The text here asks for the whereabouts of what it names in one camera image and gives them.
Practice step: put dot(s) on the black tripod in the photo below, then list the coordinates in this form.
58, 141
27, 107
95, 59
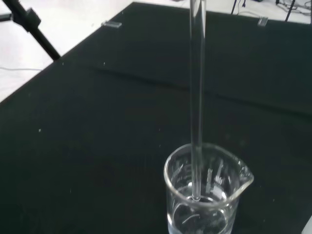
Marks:
36, 31

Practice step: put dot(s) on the black bench cloth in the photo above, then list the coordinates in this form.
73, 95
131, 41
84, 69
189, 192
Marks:
122, 122

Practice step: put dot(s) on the clear tape strip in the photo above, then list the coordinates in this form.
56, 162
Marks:
262, 21
111, 24

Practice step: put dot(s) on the small clear glass beaker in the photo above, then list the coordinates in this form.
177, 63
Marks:
207, 214

